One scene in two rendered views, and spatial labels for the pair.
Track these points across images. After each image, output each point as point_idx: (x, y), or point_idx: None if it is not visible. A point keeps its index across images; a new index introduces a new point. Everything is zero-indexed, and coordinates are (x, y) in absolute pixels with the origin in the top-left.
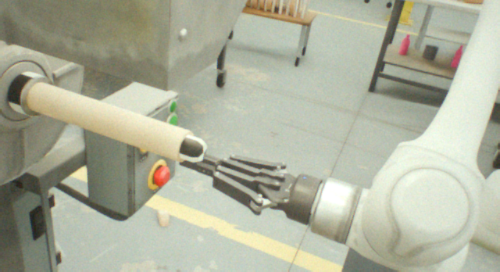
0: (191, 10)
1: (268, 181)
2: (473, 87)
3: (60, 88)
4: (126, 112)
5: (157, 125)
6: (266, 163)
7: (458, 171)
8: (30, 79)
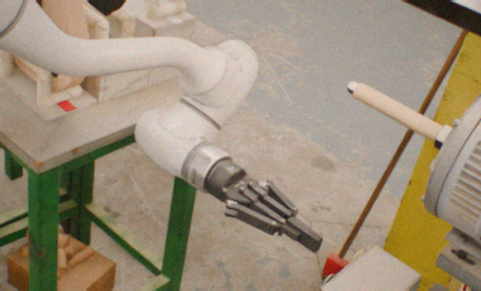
0: None
1: (256, 188)
2: (174, 39)
3: (429, 122)
4: (390, 99)
5: (374, 89)
6: (245, 208)
7: (228, 41)
8: (447, 124)
